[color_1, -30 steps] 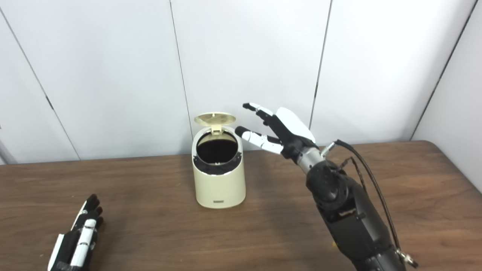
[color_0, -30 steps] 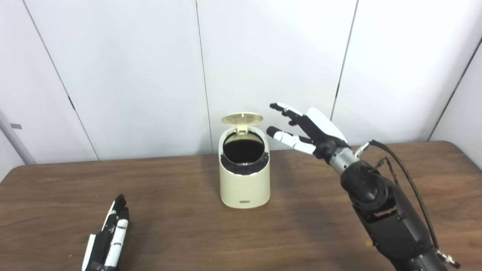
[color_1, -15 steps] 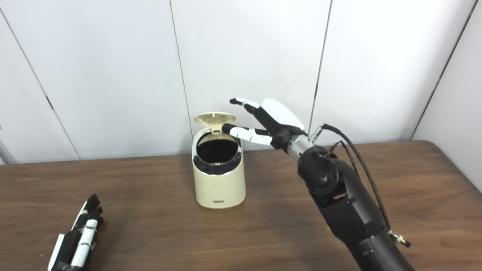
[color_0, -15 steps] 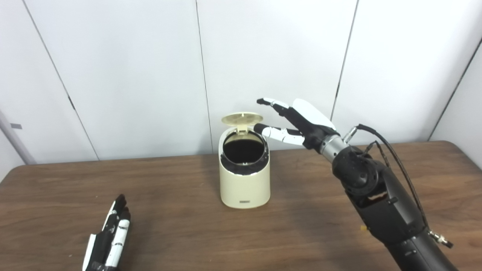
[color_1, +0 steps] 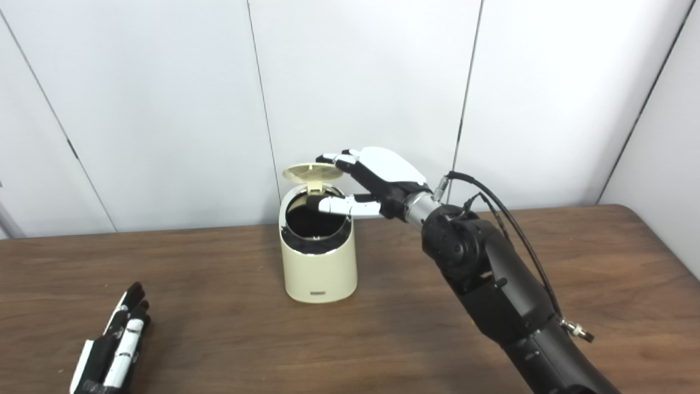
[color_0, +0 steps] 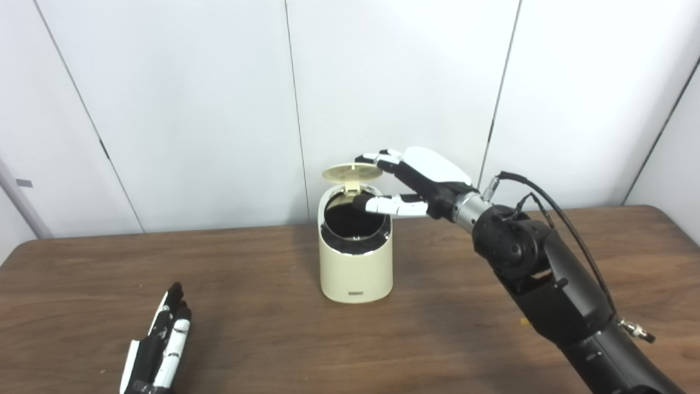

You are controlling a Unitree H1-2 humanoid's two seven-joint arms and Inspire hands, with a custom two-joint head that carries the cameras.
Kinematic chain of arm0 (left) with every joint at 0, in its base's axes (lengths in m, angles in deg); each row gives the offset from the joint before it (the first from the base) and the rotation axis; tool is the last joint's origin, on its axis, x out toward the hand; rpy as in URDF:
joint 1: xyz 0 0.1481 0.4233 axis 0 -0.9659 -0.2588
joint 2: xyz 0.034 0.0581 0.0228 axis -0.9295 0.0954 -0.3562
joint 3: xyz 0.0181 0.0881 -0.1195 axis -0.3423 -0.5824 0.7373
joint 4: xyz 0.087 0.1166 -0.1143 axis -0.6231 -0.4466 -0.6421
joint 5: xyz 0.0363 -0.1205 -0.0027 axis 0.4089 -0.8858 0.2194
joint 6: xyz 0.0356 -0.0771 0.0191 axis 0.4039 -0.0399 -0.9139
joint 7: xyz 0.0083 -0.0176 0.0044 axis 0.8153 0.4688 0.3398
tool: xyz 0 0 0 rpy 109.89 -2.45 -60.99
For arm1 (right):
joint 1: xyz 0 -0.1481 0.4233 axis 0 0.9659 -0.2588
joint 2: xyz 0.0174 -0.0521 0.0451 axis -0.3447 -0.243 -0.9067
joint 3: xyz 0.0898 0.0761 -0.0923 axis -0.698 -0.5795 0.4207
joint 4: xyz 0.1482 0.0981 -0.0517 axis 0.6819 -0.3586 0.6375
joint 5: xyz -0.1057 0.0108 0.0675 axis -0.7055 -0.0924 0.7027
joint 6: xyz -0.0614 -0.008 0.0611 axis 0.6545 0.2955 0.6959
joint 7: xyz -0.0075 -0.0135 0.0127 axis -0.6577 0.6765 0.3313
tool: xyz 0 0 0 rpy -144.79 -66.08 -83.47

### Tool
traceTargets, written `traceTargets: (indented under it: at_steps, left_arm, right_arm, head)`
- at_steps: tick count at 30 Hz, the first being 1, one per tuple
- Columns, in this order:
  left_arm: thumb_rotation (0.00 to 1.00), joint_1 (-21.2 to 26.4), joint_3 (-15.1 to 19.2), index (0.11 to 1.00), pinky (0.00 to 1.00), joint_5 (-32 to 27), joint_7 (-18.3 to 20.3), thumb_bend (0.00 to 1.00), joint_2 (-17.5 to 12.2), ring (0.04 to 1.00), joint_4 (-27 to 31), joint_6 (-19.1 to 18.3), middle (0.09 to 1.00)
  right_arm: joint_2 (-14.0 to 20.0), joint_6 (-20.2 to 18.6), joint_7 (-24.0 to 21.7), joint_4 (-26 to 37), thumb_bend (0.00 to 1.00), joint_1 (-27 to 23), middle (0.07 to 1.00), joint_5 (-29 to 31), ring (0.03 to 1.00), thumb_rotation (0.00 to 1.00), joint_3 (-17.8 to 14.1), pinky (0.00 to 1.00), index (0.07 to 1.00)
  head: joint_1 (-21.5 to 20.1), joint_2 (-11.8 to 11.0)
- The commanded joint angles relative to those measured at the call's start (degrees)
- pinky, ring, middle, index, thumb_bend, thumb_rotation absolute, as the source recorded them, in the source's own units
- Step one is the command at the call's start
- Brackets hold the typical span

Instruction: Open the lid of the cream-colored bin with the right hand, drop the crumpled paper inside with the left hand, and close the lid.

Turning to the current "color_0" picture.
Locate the cream-colored lidded bin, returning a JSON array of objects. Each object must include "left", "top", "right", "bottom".
[{"left": 318, "top": 163, "right": 394, "bottom": 304}]

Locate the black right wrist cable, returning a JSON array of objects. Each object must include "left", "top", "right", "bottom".
[{"left": 481, "top": 171, "right": 656, "bottom": 344}]

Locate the black bin liner bag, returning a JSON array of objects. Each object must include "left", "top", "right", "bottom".
[{"left": 322, "top": 189, "right": 391, "bottom": 256}]

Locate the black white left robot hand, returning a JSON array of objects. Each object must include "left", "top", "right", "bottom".
[{"left": 119, "top": 282, "right": 193, "bottom": 394}]

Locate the gray wall post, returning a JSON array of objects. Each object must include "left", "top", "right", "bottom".
[{"left": 0, "top": 159, "right": 54, "bottom": 240}]

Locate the thin black right arm wire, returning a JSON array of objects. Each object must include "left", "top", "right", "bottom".
[{"left": 511, "top": 192, "right": 558, "bottom": 230}]

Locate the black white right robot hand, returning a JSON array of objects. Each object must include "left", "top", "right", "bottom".
[{"left": 353, "top": 146, "right": 479, "bottom": 221}]

